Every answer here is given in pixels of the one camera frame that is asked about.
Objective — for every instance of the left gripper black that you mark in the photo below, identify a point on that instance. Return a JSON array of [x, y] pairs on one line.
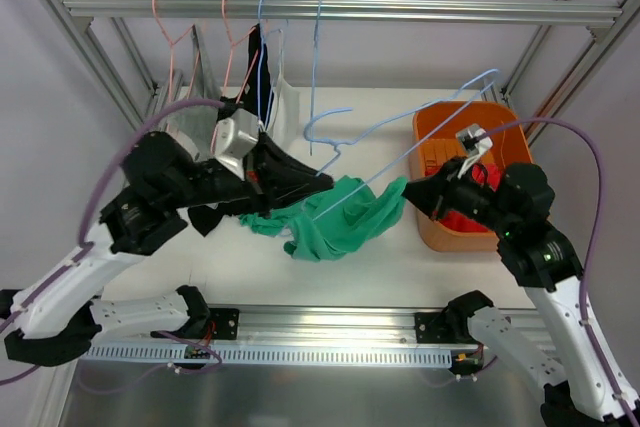
[[257, 177]]

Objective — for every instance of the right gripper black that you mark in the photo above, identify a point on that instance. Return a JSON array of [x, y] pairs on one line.
[[445, 192]]

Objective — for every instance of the red tank top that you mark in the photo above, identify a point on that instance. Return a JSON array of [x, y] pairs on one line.
[[475, 197]]

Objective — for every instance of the green tank top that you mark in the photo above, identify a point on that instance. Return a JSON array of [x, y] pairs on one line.
[[332, 224]]

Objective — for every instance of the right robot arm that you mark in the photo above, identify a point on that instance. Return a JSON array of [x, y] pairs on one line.
[[581, 385]]

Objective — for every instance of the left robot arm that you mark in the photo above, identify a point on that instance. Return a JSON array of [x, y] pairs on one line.
[[60, 318]]

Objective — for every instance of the white tank top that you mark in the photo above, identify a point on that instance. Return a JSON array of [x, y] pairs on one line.
[[284, 116]]

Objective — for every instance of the black tank top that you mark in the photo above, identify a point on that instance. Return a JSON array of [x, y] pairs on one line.
[[205, 218]]

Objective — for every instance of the grey tank top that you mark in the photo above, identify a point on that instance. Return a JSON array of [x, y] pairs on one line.
[[193, 127]]

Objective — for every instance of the pink hanger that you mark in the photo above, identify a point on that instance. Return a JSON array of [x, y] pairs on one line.
[[233, 44], [172, 42]]

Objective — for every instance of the pink hanger left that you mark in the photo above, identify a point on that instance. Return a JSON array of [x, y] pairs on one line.
[[172, 42]]

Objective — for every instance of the light blue hanger with white top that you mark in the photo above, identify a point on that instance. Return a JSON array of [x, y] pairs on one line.
[[265, 85]]

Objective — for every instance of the orange plastic basket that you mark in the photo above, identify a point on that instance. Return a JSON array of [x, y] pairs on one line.
[[437, 135]]

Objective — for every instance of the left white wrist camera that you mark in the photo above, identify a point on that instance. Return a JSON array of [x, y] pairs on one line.
[[233, 139]]

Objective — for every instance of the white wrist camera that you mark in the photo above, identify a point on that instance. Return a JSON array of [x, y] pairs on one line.
[[233, 139], [476, 143]]

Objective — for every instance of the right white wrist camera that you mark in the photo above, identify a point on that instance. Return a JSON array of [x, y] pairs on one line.
[[476, 143]]

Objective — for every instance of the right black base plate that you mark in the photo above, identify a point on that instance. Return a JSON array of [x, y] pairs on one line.
[[431, 328]]

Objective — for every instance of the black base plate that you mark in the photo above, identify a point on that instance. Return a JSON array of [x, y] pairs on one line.
[[431, 328], [223, 323]]

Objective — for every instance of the front aluminium rail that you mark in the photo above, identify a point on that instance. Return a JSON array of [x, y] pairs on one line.
[[340, 327]]

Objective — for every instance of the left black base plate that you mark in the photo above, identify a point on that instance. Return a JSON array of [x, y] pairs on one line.
[[223, 323]]

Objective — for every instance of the white slotted cable duct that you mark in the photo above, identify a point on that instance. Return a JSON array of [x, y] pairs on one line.
[[148, 352]]

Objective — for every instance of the aluminium hanging rail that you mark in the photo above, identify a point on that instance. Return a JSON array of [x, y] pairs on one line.
[[550, 13]]

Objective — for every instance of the right aluminium frame post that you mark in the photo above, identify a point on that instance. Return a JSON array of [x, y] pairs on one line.
[[558, 62]]

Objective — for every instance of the aluminium frame post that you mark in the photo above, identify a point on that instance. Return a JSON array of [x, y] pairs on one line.
[[558, 62], [83, 40]]

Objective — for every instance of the left aluminium frame post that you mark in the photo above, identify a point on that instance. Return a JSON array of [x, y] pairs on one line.
[[83, 40]]

